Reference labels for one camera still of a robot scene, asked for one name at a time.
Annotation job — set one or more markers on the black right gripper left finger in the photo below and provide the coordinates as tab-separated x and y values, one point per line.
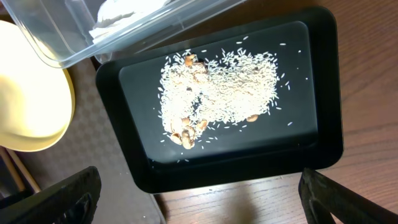
72	200

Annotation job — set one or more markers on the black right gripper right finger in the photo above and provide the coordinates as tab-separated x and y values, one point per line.
323	199

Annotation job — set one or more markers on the wooden chopstick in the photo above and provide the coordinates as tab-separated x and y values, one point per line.
24	171
12	170

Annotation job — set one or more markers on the yellow plate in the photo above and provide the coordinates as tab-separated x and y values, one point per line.
37	101

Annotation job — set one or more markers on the leftover rice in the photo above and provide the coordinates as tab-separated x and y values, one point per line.
232	97

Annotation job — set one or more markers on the black waste tray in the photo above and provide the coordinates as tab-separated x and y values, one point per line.
128	89

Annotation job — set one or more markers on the brown plastic tray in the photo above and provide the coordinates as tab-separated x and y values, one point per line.
90	141

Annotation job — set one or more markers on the clear plastic bin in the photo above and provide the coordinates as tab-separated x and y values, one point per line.
58	30

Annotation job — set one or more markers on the white crumpled napkin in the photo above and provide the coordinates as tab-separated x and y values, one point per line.
114	15

